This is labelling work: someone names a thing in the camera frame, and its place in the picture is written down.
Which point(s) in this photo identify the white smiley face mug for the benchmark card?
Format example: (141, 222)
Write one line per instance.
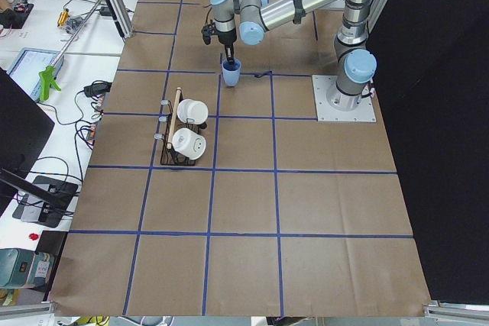
(189, 143)

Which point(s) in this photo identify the green handled reacher grabber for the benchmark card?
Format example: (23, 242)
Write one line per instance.
(67, 41)

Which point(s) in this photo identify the black power adapter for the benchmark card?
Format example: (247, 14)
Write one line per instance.
(98, 87)

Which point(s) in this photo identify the tablet with blue case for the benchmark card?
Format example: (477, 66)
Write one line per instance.
(35, 71)

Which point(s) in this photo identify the light blue plastic cup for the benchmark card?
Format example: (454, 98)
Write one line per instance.
(231, 72)

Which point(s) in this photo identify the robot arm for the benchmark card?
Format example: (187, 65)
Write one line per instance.
(249, 20)

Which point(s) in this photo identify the black monitor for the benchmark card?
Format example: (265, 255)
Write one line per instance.
(25, 128)

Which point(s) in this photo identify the white plain mug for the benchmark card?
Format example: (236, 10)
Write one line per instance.
(192, 111)

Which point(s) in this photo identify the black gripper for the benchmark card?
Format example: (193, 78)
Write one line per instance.
(227, 37)

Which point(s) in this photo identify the black wire mug rack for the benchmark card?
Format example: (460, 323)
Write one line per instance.
(169, 157)

